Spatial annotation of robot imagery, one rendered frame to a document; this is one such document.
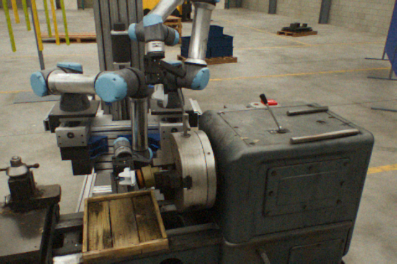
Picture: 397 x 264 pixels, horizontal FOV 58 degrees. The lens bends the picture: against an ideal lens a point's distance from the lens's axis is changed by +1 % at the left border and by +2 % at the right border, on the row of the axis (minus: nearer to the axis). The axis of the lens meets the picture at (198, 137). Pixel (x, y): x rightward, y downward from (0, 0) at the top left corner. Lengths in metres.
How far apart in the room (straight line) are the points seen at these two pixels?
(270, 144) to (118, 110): 1.00
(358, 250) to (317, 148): 1.69
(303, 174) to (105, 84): 0.84
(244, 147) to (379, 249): 1.96
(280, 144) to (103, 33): 1.13
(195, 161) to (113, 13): 0.99
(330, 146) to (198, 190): 0.50
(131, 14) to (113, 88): 0.61
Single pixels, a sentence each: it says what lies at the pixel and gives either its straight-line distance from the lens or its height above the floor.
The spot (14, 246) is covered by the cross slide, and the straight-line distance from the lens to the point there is 1.36.
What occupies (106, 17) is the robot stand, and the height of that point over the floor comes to 1.59.
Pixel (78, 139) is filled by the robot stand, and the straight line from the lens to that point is 1.81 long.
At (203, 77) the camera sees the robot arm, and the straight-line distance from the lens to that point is 1.77.
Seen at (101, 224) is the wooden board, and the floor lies 0.89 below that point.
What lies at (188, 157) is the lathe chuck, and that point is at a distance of 1.28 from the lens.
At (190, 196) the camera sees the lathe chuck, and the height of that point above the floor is 1.06.
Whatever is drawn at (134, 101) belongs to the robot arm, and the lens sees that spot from 1.61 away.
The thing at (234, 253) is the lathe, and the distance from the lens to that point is 1.46.
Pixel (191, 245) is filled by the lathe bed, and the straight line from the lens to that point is 1.42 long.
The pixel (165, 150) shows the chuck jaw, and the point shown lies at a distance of 1.42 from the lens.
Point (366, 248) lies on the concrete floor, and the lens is 3.00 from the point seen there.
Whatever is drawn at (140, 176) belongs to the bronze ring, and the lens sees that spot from 1.36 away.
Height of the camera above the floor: 1.78
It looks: 24 degrees down
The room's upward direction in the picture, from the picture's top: 1 degrees clockwise
